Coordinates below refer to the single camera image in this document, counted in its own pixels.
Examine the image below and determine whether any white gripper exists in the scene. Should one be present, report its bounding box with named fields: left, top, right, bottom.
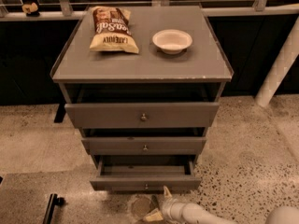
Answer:
left=143, top=186, right=186, bottom=222

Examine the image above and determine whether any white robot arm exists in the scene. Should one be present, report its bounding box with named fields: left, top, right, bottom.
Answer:
left=143, top=186, right=299, bottom=224

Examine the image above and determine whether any brown chip bag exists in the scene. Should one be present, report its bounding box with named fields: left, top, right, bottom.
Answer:
left=90, top=7, right=139, bottom=54

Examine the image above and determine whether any white diagonal pillar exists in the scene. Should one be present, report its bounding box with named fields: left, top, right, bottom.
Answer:
left=255, top=18, right=299, bottom=107

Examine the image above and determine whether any grey drawer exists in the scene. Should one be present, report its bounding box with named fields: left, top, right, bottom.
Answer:
left=65, top=102, right=219, bottom=129
left=91, top=155, right=200, bottom=191
left=82, top=137, right=206, bottom=155

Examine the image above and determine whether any grey drawer cabinet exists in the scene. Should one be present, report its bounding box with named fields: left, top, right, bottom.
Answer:
left=50, top=5, right=235, bottom=170

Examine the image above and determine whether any grey top drawer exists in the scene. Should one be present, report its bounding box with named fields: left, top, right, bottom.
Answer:
left=65, top=102, right=219, bottom=129

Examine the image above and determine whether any grey middle drawer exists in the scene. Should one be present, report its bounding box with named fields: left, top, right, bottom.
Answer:
left=82, top=137, right=206, bottom=155

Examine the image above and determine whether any small yellow black object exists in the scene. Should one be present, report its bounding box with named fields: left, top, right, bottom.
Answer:
left=21, top=2, right=39, bottom=17

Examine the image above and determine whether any white paper bowl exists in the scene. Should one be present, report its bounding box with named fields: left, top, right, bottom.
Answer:
left=152, top=29, right=192, bottom=55

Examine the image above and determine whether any black floor stand bar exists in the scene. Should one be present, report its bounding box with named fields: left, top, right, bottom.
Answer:
left=43, top=193, right=65, bottom=224

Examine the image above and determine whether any grey bottom drawer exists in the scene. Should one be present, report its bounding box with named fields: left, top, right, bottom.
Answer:
left=91, top=155, right=200, bottom=191

